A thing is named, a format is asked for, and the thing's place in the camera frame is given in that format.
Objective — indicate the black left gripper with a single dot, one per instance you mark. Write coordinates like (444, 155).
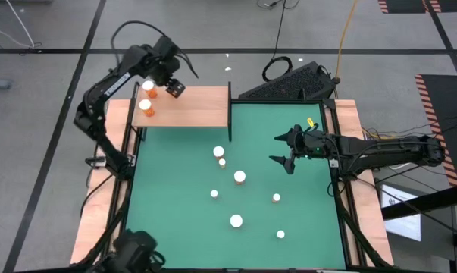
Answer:
(163, 60)

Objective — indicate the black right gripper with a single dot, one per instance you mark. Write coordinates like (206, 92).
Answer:
(315, 146)

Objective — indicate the amber medicine bottle white cap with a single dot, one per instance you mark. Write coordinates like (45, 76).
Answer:
(240, 176)
(218, 151)
(145, 105)
(148, 85)

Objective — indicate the yellow medicine bottle white cap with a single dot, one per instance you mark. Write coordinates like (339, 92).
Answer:
(276, 197)

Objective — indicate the pale green medicine bottle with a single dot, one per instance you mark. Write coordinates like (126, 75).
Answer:
(222, 162)

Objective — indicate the pink medicine bottle white cap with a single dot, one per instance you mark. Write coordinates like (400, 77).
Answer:
(214, 193)

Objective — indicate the amber bottle with mixed capsules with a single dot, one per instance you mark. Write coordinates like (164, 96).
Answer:
(236, 220)

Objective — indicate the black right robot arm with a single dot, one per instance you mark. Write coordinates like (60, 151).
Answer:
(383, 149)

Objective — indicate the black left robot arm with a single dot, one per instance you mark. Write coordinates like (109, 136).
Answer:
(110, 87)

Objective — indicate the light wood shelf board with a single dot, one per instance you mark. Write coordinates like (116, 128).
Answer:
(198, 106)

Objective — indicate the yellow tag on gripper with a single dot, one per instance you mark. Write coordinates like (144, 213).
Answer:
(310, 122)

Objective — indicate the black perforated metal case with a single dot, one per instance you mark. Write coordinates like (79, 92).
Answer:
(288, 85)

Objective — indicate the light wood side panel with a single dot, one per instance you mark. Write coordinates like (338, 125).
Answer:
(95, 212)
(349, 113)

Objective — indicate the black metal beam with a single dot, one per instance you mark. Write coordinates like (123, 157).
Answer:
(440, 197)

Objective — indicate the black hazard-striped floor mat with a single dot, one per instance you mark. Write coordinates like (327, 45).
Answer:
(402, 5)
(451, 113)

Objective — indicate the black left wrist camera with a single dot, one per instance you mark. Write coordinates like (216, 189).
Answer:
(175, 88)

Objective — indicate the black table frame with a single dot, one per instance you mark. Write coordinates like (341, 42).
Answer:
(327, 104)

